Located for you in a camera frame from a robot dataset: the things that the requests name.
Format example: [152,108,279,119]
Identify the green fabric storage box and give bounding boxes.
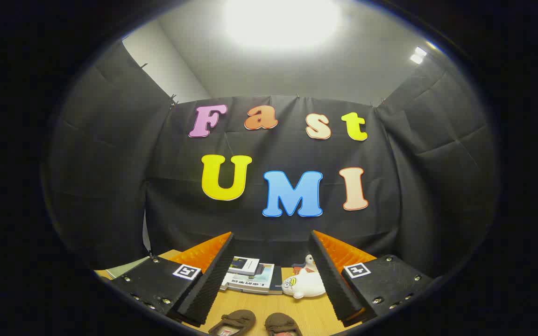
[106,256,150,280]

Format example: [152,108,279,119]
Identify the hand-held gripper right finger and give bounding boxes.
[308,230,434,328]

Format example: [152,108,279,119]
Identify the large ceiling light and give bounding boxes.
[222,0,342,52]

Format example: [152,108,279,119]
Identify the white plush toy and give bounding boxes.
[282,270,326,300]

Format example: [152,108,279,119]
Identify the penguin plush toy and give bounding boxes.
[291,254,319,275]

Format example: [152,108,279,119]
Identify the black backdrop cloth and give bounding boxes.
[40,40,501,280]

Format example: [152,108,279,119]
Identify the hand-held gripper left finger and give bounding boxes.
[109,231,235,327]

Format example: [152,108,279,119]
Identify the white book teal cover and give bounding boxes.
[222,264,275,294]

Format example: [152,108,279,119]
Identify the small book blue photo cover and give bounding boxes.
[228,256,260,276]

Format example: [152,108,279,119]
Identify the dark cover book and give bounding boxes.
[269,266,283,295]

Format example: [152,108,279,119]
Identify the brown fuzzy shoe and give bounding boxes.
[208,309,256,336]
[264,312,303,336]

